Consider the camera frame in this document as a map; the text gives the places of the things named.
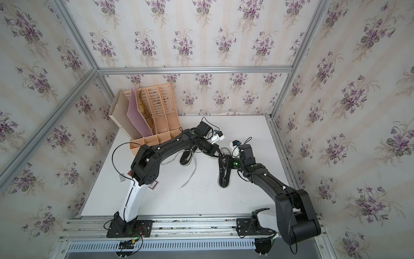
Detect small grey tag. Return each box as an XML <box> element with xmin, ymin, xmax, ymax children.
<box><xmin>119</xmin><ymin>174</ymin><xmax>126</xmax><ymax>182</ymax></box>

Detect yellow wanted poster book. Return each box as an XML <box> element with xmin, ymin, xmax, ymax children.
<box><xmin>137</xmin><ymin>89</ymin><xmax>155</xmax><ymax>134</ymax></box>

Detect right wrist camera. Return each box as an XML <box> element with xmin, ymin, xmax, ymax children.
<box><xmin>230</xmin><ymin>140</ymin><xmax>253</xmax><ymax>158</ymax></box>

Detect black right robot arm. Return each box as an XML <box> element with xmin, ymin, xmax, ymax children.
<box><xmin>226</xmin><ymin>159</ymin><xmax>321</xmax><ymax>245</ymax></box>

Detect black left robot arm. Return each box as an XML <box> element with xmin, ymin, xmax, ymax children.
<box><xmin>111</xmin><ymin>124</ymin><xmax>222</xmax><ymax>236</ymax></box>

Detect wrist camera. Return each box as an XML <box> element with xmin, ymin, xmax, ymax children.
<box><xmin>230</xmin><ymin>140</ymin><xmax>253</xmax><ymax>158</ymax></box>
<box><xmin>193</xmin><ymin>121</ymin><xmax>225</xmax><ymax>144</ymax></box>

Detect red card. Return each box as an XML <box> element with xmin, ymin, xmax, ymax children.
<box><xmin>148</xmin><ymin>180</ymin><xmax>159</xmax><ymax>190</ymax></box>

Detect pink folder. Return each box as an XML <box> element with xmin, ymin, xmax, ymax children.
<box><xmin>127</xmin><ymin>87</ymin><xmax>153</xmax><ymax>137</ymax></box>

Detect small circuit board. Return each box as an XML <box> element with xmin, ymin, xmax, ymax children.
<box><xmin>118</xmin><ymin>240</ymin><xmax>136</xmax><ymax>250</ymax></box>

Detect black canvas sneaker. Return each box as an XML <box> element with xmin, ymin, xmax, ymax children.
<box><xmin>218</xmin><ymin>147</ymin><xmax>232</xmax><ymax>188</ymax></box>
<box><xmin>168</xmin><ymin>149</ymin><xmax>198</xmax><ymax>190</ymax></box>

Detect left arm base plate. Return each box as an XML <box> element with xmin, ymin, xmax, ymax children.
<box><xmin>103</xmin><ymin>220</ymin><xmax>153</xmax><ymax>238</ymax></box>

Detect aluminium rail frame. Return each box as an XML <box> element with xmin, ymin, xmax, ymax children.
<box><xmin>48</xmin><ymin>0</ymin><xmax>340</xmax><ymax>259</ymax></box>

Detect beige folder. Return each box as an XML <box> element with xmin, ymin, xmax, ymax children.
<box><xmin>108</xmin><ymin>90</ymin><xmax>142</xmax><ymax>140</ymax></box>

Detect peach plastic file organizer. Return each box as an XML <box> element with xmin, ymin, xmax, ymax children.
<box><xmin>124</xmin><ymin>83</ymin><xmax>181</xmax><ymax>155</ymax></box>

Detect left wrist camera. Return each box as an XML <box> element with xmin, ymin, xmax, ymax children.
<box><xmin>193</xmin><ymin>121</ymin><xmax>225</xmax><ymax>144</ymax></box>

